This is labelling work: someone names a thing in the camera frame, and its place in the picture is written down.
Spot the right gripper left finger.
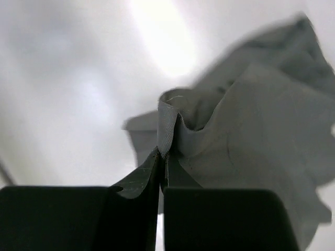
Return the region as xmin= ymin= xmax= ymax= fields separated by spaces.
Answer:
xmin=1 ymin=149 xmax=160 ymax=250

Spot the grey pleated skirt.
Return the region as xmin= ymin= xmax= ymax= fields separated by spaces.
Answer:
xmin=125 ymin=16 xmax=334 ymax=250

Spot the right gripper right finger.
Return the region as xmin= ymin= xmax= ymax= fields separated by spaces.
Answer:
xmin=163 ymin=155 xmax=299 ymax=251

